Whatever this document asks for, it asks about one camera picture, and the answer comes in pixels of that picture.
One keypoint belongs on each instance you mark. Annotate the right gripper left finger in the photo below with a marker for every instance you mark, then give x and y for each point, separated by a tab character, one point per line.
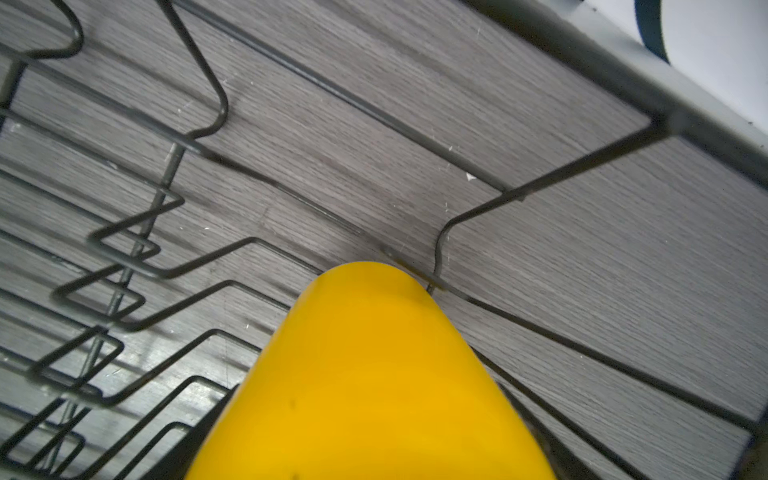
176	463

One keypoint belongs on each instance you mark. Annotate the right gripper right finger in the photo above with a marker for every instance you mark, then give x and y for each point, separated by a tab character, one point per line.
565	464

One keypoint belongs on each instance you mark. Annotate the yellow ceramic mug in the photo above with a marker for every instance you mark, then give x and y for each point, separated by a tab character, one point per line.
367	378

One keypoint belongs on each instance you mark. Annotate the black wire dish rack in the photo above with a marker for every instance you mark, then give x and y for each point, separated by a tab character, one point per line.
175	173

